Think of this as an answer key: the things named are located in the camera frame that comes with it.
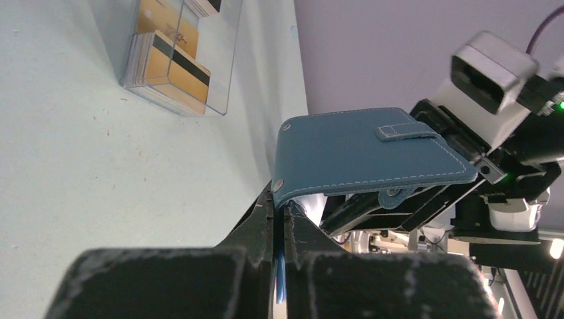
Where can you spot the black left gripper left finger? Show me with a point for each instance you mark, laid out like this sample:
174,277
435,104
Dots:
234,279

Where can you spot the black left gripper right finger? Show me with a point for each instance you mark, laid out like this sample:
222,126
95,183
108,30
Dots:
323,280

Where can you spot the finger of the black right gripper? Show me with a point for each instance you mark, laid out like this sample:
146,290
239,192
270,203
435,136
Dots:
364,212

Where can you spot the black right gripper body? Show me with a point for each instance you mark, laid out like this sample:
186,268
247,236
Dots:
496,214

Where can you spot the blue leather card holder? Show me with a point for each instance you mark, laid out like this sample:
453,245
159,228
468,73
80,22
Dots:
379,150

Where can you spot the clear acrylic card tray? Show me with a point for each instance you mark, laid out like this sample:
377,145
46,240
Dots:
116,21

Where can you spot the gold credit card stack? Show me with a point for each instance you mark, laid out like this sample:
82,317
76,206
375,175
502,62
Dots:
162,55

